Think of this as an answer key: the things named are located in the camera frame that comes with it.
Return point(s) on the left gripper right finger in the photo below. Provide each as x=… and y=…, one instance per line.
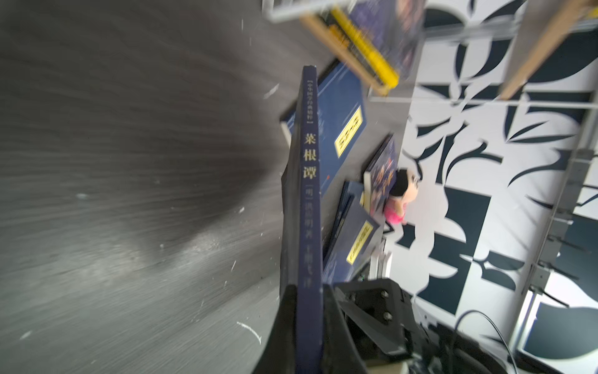
x=339, y=352

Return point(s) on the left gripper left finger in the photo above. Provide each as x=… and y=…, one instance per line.
x=279, y=355

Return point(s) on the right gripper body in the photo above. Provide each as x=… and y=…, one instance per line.
x=381, y=320

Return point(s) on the blue book front yellow label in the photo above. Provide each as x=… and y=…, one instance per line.
x=302, y=222

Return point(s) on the small blue book yellow label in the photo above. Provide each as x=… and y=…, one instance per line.
x=341, y=118

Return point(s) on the purple book with old man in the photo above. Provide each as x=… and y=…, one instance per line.
x=394, y=27

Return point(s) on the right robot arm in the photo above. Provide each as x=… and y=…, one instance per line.
x=464, y=355

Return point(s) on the cartoon boy plush doll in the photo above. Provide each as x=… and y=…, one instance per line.
x=403, y=192

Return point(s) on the blue book underneath tilted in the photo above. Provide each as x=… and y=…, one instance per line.
x=351, y=190

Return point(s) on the purple book right side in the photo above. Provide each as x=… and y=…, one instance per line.
x=379, y=175

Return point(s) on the wooden white-framed bookshelf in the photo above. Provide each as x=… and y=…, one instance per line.
x=504, y=21

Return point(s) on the wall hook rail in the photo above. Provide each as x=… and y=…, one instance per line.
x=547, y=282

